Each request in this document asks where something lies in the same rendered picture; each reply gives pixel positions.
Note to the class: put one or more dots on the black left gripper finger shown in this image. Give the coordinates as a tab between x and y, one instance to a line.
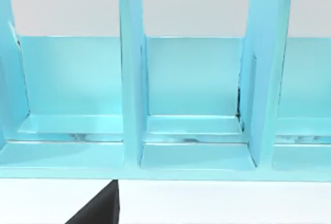
104	206

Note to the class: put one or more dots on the light blue rack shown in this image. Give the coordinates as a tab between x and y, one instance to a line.
191	84

